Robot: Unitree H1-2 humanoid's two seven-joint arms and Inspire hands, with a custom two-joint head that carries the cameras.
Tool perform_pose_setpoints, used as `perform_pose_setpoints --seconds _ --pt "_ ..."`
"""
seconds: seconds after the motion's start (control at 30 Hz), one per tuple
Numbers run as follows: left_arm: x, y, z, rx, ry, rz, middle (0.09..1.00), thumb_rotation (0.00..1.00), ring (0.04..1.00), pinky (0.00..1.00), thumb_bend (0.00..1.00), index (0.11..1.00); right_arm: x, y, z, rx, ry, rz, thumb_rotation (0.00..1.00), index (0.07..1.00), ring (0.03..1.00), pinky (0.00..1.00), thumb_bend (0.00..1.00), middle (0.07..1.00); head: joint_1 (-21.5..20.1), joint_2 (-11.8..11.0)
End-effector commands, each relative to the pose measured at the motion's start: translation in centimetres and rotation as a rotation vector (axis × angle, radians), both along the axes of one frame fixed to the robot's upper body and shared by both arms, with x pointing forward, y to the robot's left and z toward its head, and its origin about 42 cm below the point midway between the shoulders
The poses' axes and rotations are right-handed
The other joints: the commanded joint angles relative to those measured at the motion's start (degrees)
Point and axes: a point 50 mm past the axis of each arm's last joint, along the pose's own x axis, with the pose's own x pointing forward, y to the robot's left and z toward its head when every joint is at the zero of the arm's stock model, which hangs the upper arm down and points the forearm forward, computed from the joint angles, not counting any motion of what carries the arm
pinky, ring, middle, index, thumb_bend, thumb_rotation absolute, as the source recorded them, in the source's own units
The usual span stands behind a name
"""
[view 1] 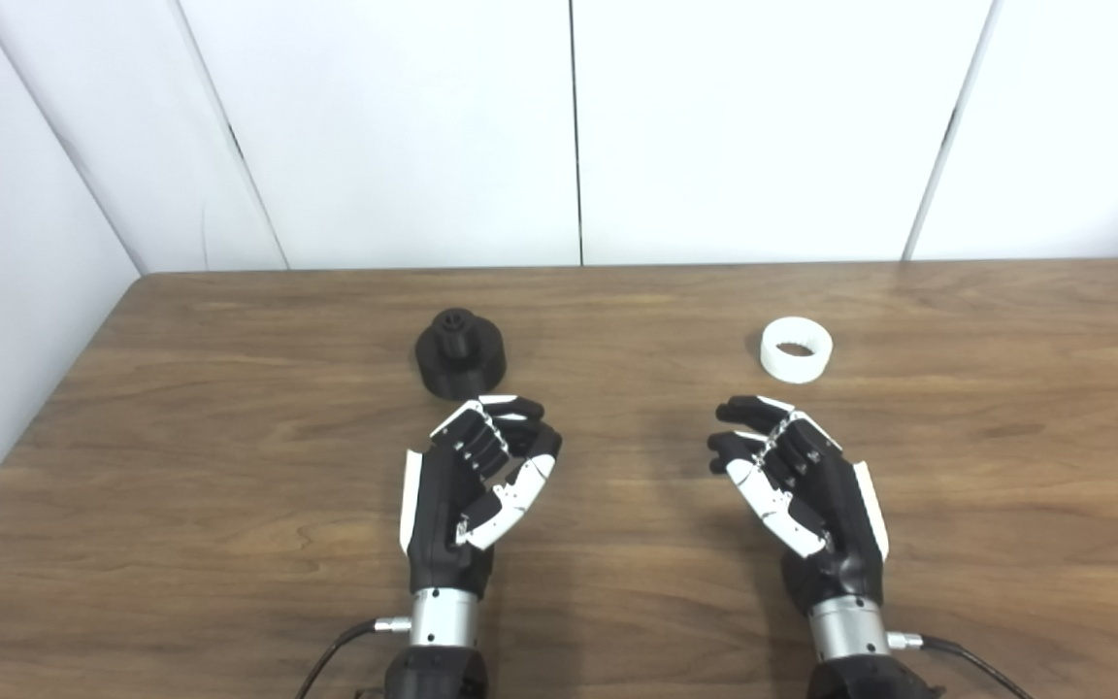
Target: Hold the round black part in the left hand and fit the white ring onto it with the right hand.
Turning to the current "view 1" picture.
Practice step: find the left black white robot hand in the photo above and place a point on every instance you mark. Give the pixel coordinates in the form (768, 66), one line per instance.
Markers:
(443, 505)

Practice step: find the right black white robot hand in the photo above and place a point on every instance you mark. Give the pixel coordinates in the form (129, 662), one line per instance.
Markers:
(845, 515)

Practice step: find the round black stepped part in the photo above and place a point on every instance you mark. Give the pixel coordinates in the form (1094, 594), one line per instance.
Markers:
(460, 354)

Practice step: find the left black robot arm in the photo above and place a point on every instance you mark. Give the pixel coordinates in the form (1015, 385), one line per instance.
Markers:
(443, 621)

